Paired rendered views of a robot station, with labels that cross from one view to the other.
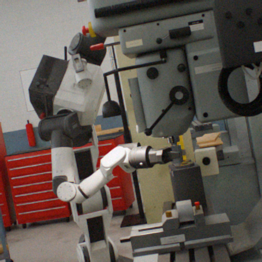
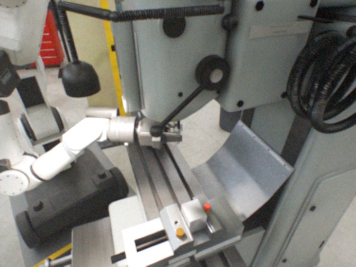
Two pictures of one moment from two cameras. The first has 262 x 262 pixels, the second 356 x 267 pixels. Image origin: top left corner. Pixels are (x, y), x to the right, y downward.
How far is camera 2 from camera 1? 149 cm
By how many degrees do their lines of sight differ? 40
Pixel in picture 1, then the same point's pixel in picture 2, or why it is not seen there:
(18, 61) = not seen: outside the picture
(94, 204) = (50, 132)
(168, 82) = (197, 45)
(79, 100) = (6, 30)
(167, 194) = (101, 79)
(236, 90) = (288, 70)
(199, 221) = (216, 235)
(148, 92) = (159, 61)
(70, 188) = (19, 180)
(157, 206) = not seen: hidden behind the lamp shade
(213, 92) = (260, 71)
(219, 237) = (230, 241)
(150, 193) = not seen: hidden behind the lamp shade
